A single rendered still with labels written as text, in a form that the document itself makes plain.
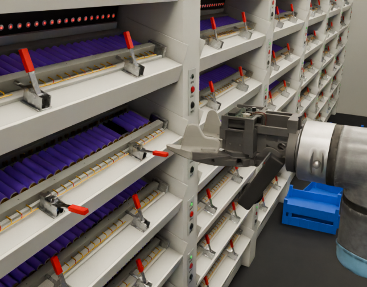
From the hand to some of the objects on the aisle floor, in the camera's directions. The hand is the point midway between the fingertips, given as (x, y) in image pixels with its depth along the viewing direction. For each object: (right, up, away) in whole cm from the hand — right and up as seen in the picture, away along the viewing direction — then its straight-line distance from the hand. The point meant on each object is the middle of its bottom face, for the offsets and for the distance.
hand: (182, 143), depth 70 cm
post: (-7, -81, +79) cm, 113 cm away
